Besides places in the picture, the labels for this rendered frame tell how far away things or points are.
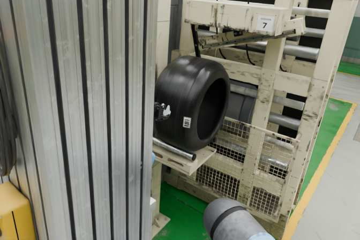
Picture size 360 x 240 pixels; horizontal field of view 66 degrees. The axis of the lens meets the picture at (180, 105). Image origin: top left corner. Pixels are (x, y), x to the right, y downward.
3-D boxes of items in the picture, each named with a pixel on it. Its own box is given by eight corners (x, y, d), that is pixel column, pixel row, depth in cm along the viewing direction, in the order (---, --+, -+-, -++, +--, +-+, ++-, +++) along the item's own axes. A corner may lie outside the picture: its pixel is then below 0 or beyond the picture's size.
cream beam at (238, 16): (182, 23, 182) (185, -1, 177) (202, 21, 202) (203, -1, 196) (275, 37, 153) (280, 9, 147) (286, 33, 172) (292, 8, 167)
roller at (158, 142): (148, 136, 184) (152, 134, 188) (148, 142, 185) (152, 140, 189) (193, 155, 167) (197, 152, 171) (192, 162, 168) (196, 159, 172)
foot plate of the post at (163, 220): (125, 224, 231) (125, 220, 230) (146, 205, 252) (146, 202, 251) (150, 240, 218) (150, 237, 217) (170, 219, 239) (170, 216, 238)
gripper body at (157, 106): (166, 104, 138) (151, 109, 129) (165, 120, 141) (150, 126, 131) (155, 100, 142) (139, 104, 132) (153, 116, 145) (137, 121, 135)
